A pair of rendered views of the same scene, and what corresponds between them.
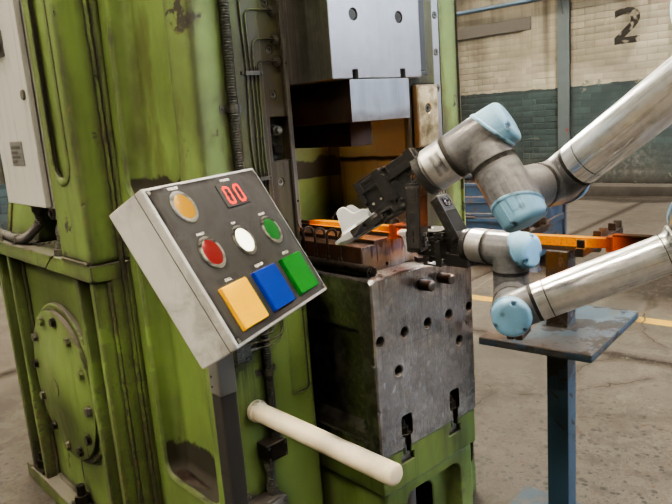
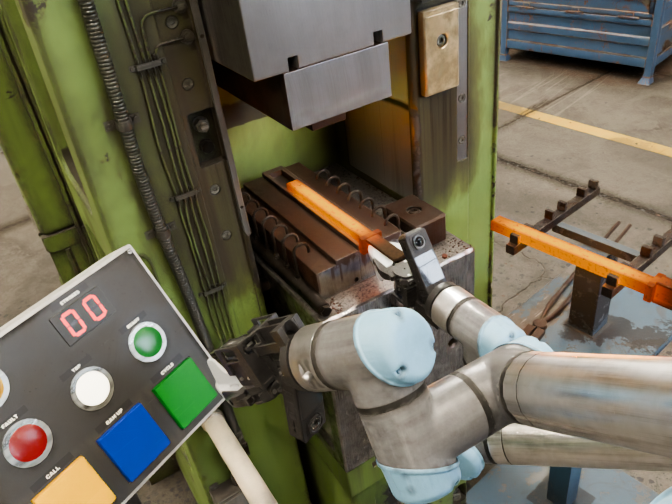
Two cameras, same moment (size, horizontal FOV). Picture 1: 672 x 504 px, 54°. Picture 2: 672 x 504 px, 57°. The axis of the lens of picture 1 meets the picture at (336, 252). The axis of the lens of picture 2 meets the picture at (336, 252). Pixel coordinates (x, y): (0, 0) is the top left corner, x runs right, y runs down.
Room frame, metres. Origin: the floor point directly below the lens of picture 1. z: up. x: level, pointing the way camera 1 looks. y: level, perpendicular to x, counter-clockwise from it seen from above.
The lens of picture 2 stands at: (0.60, -0.33, 1.67)
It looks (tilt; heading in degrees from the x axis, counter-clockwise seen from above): 34 degrees down; 14
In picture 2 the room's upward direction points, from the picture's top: 8 degrees counter-clockwise
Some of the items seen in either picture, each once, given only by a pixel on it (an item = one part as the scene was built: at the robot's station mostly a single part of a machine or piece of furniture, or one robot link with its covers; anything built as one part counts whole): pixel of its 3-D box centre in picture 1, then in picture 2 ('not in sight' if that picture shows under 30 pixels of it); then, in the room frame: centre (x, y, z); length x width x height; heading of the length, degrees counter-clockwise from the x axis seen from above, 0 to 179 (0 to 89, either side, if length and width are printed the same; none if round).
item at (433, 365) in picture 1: (352, 330); (339, 302); (1.78, -0.03, 0.69); 0.56 x 0.38 x 0.45; 42
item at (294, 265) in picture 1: (297, 273); (184, 392); (1.19, 0.07, 1.01); 0.07 x 0.05 x 0.07; 157
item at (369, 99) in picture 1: (322, 105); (281, 59); (1.74, 0.01, 1.32); 0.42 x 0.20 x 0.10; 42
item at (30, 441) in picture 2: (212, 252); (28, 442); (1.02, 0.19, 1.09); 0.05 x 0.03 x 0.04; 132
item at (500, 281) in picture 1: (511, 296); not in sight; (1.34, -0.36, 0.89); 0.11 x 0.08 x 0.11; 164
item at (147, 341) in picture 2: (271, 229); (147, 341); (1.20, 0.12, 1.09); 0.05 x 0.03 x 0.04; 132
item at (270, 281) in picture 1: (272, 287); (133, 441); (1.10, 0.11, 1.01); 0.07 x 0.05 x 0.07; 157
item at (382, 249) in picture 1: (332, 242); (308, 221); (1.74, 0.01, 0.96); 0.42 x 0.20 x 0.09; 42
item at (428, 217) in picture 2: not in sight; (414, 222); (1.74, -0.23, 0.95); 0.12 x 0.08 x 0.06; 42
